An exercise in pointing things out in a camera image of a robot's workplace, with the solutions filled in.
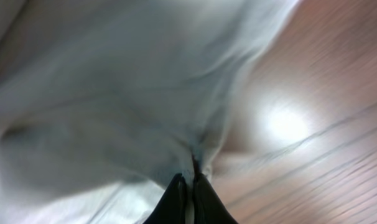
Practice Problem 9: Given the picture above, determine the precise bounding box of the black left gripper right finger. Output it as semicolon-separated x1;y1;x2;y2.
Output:
193;173;238;224

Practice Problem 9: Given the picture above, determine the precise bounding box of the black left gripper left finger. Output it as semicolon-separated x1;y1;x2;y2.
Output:
144;174;187;224

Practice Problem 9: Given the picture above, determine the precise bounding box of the white t-shirt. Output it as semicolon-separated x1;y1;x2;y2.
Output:
0;0;298;223

